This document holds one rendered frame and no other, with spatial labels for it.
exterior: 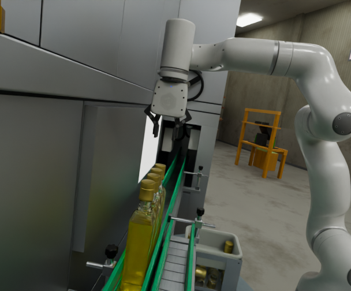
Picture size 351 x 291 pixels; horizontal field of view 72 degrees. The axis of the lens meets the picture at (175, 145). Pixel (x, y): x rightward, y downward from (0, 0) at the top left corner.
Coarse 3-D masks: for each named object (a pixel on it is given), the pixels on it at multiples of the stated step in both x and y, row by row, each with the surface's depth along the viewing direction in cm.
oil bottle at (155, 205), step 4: (156, 200) 65; (152, 204) 62; (156, 204) 63; (152, 208) 62; (156, 208) 62; (156, 212) 62; (156, 216) 62; (156, 220) 63; (156, 224) 64; (156, 228) 66; (156, 232) 67; (152, 244) 63; (152, 248) 64; (152, 252) 66
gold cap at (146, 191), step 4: (144, 180) 57; (148, 180) 58; (144, 184) 56; (148, 184) 56; (152, 184) 56; (140, 188) 57; (144, 188) 56; (148, 188) 56; (152, 188) 56; (140, 192) 57; (144, 192) 56; (148, 192) 56; (152, 192) 57; (140, 196) 57; (144, 196) 56; (148, 196) 56; (152, 196) 57; (144, 200) 56; (148, 200) 56
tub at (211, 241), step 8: (200, 232) 105; (208, 232) 105; (216, 232) 105; (224, 232) 105; (200, 240) 106; (208, 240) 105; (216, 240) 105; (224, 240) 105; (232, 240) 104; (200, 248) 90; (208, 248) 103; (216, 248) 104; (240, 248) 94; (232, 256) 88; (240, 256) 89
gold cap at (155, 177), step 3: (147, 174) 63; (150, 174) 63; (153, 174) 63; (156, 174) 64; (147, 177) 62; (150, 177) 61; (153, 177) 61; (156, 177) 62; (159, 177) 62; (153, 180) 61; (156, 180) 62; (156, 183) 62; (156, 186) 62; (156, 189) 62; (156, 192) 63
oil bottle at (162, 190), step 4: (160, 188) 74; (164, 188) 76; (160, 192) 73; (164, 192) 74; (164, 196) 74; (164, 200) 76; (164, 204) 78; (160, 216) 74; (160, 220) 76; (160, 224) 78
